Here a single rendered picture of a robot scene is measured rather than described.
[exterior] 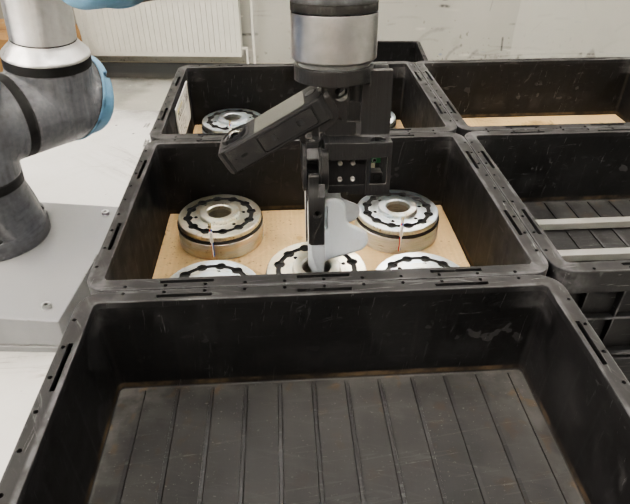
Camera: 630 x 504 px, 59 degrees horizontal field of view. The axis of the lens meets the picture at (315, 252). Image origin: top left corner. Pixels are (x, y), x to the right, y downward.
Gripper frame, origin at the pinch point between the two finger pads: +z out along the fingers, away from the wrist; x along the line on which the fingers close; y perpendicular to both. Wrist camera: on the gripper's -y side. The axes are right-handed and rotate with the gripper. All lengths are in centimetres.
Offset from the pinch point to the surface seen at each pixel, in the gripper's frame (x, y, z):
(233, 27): 315, -30, 23
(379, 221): 8.8, 8.7, 0.5
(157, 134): 19.2, -18.5, -7.6
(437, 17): 315, 96, 19
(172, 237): 11.4, -16.9, 3.2
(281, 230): 12.1, -3.2, 3.1
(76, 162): 61, -45, 12
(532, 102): 47, 43, -3
